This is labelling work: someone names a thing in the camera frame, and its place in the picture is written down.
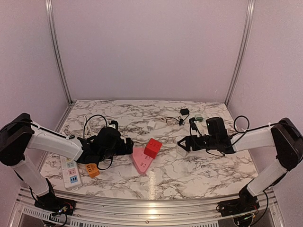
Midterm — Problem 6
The pink triangular power strip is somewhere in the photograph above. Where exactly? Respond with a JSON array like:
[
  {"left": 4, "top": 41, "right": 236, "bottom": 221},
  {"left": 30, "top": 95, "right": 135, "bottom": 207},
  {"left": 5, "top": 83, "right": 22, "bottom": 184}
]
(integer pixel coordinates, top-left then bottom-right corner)
[{"left": 131, "top": 148, "right": 153, "bottom": 175}]

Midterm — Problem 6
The aluminium frame post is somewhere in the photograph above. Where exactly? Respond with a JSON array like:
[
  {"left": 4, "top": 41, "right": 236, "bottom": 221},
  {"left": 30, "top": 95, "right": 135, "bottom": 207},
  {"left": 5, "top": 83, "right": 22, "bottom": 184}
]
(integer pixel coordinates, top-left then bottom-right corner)
[
  {"left": 45, "top": 0, "right": 73, "bottom": 105},
  {"left": 224, "top": 0, "right": 256, "bottom": 106}
]

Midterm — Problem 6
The front aluminium rail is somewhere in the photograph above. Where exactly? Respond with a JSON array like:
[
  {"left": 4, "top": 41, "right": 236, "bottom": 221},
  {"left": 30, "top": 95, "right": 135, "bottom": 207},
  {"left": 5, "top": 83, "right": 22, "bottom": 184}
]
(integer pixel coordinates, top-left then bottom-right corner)
[{"left": 6, "top": 188, "right": 286, "bottom": 227}]

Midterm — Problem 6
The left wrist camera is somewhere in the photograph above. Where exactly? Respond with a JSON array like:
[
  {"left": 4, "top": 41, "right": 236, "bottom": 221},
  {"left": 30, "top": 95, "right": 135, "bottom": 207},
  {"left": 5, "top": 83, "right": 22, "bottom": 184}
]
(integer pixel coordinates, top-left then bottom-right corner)
[{"left": 108, "top": 120, "right": 118, "bottom": 130}]

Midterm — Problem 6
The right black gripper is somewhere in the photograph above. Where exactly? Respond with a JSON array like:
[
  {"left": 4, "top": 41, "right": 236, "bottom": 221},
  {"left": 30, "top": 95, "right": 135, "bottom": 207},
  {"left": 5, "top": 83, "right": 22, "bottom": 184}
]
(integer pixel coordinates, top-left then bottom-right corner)
[{"left": 177, "top": 135, "right": 218, "bottom": 152}]

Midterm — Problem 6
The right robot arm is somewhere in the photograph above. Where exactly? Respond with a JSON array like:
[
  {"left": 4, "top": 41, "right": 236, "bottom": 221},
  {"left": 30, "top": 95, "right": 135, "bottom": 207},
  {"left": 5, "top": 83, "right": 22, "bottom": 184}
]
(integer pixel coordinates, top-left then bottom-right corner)
[{"left": 177, "top": 117, "right": 303, "bottom": 212}]

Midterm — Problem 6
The green plug adapter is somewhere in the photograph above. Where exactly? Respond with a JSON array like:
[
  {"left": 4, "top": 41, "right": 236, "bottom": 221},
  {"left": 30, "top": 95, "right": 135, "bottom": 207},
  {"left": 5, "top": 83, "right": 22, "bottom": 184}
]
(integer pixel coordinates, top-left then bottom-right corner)
[{"left": 195, "top": 114, "right": 204, "bottom": 122}]

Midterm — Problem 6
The red cube socket adapter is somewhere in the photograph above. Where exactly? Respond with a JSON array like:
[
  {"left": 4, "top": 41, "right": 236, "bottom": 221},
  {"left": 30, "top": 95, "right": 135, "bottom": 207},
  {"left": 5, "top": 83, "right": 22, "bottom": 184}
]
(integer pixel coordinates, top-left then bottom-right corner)
[{"left": 143, "top": 138, "right": 162, "bottom": 159}]

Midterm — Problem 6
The white pastel power strip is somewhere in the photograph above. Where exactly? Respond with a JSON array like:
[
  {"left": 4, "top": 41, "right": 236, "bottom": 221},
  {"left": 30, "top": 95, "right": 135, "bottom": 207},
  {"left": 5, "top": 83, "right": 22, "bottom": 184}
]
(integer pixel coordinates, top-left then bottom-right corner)
[{"left": 60, "top": 156, "right": 83, "bottom": 191}]

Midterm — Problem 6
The black adapter with cable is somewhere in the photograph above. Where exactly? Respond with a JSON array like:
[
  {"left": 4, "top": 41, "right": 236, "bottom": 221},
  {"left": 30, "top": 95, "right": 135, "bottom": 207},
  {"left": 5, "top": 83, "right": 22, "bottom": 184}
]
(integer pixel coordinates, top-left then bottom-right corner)
[{"left": 178, "top": 108, "right": 190, "bottom": 126}]

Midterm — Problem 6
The pink coiled cable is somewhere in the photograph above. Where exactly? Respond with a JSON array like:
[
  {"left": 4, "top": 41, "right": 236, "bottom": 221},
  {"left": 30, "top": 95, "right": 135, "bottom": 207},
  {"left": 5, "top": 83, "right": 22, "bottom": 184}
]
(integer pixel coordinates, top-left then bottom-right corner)
[{"left": 161, "top": 116, "right": 178, "bottom": 125}]

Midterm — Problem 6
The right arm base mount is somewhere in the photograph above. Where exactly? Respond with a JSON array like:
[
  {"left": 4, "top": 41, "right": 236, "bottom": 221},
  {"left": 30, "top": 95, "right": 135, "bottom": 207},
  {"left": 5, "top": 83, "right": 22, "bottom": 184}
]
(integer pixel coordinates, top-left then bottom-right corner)
[{"left": 216, "top": 186, "right": 260, "bottom": 217}]

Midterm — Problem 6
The white travel adapter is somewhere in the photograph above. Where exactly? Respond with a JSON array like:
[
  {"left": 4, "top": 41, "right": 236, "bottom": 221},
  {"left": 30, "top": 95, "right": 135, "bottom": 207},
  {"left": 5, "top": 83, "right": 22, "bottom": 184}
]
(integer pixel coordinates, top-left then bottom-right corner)
[{"left": 177, "top": 145, "right": 188, "bottom": 157}]

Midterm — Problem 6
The left aluminium frame post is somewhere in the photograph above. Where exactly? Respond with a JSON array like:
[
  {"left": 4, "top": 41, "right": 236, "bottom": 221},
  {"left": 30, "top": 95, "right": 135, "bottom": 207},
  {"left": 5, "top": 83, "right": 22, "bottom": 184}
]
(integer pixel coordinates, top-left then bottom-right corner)
[{"left": 45, "top": 0, "right": 73, "bottom": 105}]

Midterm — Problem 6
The white power cord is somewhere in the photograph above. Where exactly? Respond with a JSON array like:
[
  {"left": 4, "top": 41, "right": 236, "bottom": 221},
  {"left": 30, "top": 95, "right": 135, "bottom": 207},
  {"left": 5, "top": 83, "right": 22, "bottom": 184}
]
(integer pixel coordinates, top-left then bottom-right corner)
[{"left": 83, "top": 114, "right": 93, "bottom": 138}]

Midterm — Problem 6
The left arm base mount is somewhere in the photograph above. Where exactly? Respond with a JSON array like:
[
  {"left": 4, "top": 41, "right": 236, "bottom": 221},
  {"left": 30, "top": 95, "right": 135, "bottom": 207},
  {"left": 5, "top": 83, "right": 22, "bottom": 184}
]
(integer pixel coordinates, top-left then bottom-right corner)
[{"left": 30, "top": 178, "right": 76, "bottom": 215}]

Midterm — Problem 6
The right aluminium frame post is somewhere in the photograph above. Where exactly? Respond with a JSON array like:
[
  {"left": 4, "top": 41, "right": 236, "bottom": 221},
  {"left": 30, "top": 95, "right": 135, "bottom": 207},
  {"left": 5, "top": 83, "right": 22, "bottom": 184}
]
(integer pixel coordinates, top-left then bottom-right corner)
[{"left": 224, "top": 0, "right": 256, "bottom": 106}]

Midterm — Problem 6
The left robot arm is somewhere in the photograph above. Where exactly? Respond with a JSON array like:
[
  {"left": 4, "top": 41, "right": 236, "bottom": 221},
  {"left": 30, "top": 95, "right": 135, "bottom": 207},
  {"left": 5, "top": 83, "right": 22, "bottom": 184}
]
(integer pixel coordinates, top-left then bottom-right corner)
[{"left": 0, "top": 113, "right": 134, "bottom": 210}]

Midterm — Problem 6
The orange power strip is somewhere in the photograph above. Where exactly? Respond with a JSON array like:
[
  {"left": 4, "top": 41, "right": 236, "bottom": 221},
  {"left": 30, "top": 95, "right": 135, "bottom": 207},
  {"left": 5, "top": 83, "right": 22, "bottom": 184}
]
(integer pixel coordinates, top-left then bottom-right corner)
[{"left": 86, "top": 163, "right": 100, "bottom": 178}]

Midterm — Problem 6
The white usb charger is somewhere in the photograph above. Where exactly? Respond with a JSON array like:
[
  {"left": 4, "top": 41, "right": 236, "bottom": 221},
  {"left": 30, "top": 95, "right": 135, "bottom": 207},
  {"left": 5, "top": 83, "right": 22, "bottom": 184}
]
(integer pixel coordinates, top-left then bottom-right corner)
[{"left": 147, "top": 121, "right": 156, "bottom": 131}]

